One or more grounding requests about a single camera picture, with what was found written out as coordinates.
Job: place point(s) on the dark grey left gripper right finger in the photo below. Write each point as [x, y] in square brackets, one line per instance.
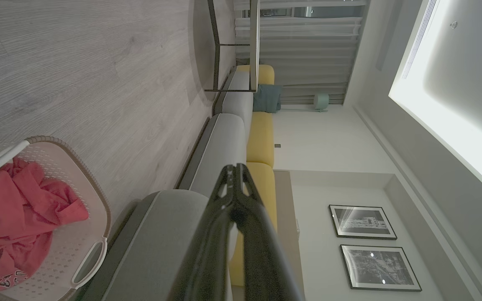
[262, 259]

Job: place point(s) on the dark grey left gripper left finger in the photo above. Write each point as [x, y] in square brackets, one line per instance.
[207, 251]

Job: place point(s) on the white laundry basket brown rim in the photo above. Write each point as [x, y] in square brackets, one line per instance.
[82, 234]

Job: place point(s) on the grey fabric sofa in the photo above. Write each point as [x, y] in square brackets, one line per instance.
[157, 251]

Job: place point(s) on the framed black white building picture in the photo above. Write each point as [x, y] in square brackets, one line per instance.
[362, 221]

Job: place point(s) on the framed black white aerial picture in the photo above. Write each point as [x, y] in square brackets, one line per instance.
[379, 267]

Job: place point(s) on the teal throw pillow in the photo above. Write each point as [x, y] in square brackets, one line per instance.
[267, 98]

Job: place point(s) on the pale green floor lamp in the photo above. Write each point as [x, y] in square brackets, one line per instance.
[320, 101]

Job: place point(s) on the small yellow sofa back cushion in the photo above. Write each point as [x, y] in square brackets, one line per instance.
[266, 74]

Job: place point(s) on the red garment with white trim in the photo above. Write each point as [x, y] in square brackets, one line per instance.
[11, 217]

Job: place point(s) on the white pleated curtain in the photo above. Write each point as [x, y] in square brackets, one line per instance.
[308, 58]

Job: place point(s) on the ceiling air vent slot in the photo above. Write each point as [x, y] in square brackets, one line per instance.
[419, 39]

